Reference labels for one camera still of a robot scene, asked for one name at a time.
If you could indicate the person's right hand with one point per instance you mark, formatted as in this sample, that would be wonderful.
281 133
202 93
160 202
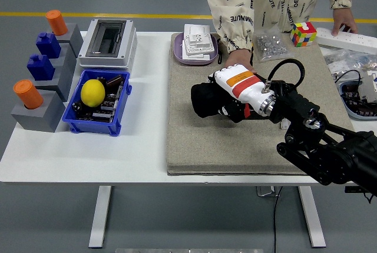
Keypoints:
240 57

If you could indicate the person's left hand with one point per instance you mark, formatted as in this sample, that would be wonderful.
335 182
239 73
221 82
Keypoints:
344 19

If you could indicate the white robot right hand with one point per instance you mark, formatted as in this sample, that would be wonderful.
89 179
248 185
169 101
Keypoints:
241 85

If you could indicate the black rag red tag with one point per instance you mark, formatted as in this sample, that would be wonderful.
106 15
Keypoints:
203 100

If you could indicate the person's right forearm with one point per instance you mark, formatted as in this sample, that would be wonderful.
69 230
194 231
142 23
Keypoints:
235 29

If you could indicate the white power strip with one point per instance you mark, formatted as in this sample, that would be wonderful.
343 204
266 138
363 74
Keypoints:
353 41

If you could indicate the clear bag of metal nuts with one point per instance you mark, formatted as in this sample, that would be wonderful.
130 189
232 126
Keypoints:
271 45

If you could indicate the clear bag of small parts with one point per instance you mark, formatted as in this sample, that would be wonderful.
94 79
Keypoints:
344 60

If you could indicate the white socket module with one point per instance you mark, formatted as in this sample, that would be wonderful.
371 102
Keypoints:
200 42

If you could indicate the colourful puzzle cube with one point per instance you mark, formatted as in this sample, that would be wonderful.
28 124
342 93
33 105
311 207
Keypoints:
303 35

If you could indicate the white flat cover plate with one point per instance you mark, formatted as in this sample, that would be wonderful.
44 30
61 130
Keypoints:
194 56

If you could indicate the purple tray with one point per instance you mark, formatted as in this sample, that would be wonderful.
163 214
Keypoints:
177 50

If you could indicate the grey-brown mat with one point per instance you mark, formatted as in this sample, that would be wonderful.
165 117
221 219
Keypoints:
212 147

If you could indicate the grey metal module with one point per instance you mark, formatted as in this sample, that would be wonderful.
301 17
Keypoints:
369 86

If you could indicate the blue-rimmed tray with parts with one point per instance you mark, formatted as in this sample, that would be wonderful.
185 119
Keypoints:
353 103

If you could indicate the brown cylinder capacitor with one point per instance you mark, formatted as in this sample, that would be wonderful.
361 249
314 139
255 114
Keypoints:
114 81

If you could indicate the black circuit boards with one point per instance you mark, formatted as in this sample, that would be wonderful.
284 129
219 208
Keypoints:
107 107

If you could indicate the yellow lemon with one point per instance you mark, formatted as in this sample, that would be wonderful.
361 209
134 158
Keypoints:
92 93

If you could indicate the white table leg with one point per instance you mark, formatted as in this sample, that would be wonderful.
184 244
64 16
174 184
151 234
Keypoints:
100 217
312 217

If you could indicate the black control box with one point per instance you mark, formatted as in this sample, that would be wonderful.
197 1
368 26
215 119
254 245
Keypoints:
352 190

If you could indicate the blue plastic bin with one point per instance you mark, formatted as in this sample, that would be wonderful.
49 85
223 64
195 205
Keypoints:
88 125

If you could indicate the black round component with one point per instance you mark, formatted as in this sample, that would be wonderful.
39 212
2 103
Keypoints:
77 107

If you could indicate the grey block holder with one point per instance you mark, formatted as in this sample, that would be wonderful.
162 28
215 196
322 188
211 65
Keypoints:
68 59
63 85
38 119
74 38

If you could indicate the orange cylinder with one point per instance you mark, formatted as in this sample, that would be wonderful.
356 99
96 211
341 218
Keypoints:
56 23
28 94

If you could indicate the blue block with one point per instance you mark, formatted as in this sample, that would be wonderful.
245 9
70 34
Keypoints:
40 67
48 45

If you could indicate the white switch plate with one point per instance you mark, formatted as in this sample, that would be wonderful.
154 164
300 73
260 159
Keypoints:
194 29

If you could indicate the metal bracket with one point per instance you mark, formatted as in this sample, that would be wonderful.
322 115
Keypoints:
265 191

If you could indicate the grey electrical enclosure box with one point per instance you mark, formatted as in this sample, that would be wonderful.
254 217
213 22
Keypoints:
94 56

